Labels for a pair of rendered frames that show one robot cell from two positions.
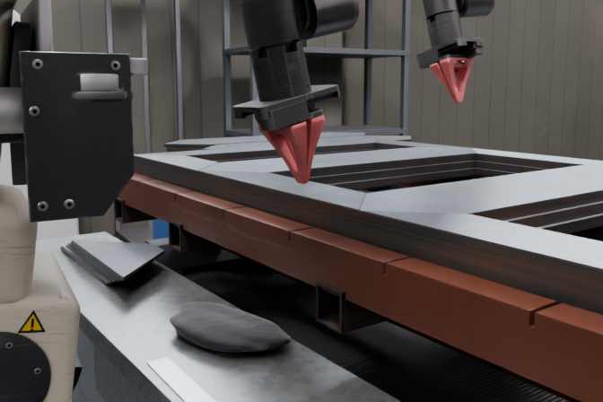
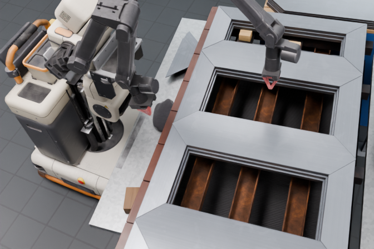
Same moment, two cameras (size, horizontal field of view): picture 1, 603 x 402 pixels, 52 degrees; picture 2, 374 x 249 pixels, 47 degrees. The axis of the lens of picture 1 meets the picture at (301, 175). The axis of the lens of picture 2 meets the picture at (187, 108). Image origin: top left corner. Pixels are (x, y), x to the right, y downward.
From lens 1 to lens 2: 1.71 m
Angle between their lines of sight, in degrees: 65
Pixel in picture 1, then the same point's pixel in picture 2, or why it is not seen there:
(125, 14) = not seen: outside the picture
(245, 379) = (147, 135)
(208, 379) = (143, 130)
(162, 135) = not seen: outside the picture
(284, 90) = (135, 101)
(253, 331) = (161, 124)
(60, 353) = (112, 113)
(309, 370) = not seen: hidden behind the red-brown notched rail
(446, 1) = (268, 54)
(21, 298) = (103, 101)
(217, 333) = (154, 119)
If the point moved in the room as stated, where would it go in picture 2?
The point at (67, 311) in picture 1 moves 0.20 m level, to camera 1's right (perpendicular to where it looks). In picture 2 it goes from (112, 108) to (134, 134)
